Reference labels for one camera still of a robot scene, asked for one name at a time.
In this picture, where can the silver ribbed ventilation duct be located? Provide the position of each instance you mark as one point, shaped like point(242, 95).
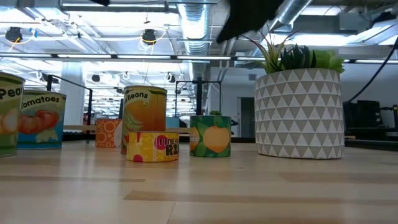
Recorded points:
point(194, 28)

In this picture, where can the tall orange beans can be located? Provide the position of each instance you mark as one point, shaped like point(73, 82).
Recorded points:
point(146, 109)

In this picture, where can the long linear ceiling lamp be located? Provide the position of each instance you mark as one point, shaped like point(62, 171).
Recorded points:
point(140, 57)

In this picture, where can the grey door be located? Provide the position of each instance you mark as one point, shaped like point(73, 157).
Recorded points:
point(247, 116)

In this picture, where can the dark green spiky succulent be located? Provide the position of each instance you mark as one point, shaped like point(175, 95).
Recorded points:
point(298, 57)

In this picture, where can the blue tomatoes can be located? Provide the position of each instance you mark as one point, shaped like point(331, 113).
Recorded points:
point(42, 121)

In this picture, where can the green peach-print can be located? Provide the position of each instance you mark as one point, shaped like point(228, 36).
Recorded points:
point(211, 138)

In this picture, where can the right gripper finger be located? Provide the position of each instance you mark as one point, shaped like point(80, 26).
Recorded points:
point(248, 15)

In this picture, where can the tall green peas can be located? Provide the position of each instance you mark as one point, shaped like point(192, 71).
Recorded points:
point(9, 118)

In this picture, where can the orange circle-pattern can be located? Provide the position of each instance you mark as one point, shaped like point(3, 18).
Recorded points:
point(107, 133)

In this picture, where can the short yellow pineapple rings can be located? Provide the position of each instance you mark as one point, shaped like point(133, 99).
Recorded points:
point(152, 147)

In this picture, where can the silver slanted ventilation duct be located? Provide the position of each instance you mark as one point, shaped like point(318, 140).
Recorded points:
point(292, 11)

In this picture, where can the blue chair back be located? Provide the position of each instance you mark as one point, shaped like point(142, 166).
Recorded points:
point(172, 122)

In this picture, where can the thin-leaved grassy air plant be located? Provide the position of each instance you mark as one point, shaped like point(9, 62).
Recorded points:
point(272, 54)

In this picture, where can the white triangle-pattern plant pot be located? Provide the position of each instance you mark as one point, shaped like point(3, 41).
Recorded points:
point(298, 115)

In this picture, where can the black desk equipment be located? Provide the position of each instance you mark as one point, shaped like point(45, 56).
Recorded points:
point(367, 116)

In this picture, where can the small wall vent grille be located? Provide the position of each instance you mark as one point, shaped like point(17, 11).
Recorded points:
point(252, 77)

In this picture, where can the light green rosette succulent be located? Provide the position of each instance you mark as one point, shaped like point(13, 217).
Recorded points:
point(329, 60)

